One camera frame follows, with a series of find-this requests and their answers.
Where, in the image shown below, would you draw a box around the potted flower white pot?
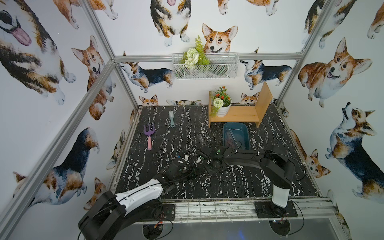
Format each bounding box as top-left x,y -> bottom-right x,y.
211,86 -> 232,118

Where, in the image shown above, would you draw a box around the white wire wall basket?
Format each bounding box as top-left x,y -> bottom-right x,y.
172,53 -> 240,80

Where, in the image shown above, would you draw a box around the purple pink garden rake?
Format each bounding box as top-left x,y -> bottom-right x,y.
144,124 -> 156,151

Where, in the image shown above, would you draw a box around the teal plastic storage box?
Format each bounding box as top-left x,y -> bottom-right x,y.
223,123 -> 251,150

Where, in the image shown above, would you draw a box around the smoky large triangle ruler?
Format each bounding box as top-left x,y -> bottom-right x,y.
224,129 -> 241,149

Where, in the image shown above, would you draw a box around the teal cleaning brush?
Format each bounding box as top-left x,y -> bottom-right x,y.
169,111 -> 175,128

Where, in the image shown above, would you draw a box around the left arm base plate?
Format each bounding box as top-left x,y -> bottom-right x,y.
138,204 -> 176,223

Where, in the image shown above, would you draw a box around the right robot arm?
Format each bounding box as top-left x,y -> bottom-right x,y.
199,147 -> 296,209

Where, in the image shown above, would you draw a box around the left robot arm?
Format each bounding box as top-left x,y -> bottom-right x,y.
78,157 -> 201,240

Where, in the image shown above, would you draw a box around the green fern white flowers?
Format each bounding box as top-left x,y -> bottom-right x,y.
180,35 -> 210,70

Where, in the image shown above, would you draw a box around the wooden desk shelf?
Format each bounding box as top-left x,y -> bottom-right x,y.
208,83 -> 273,128

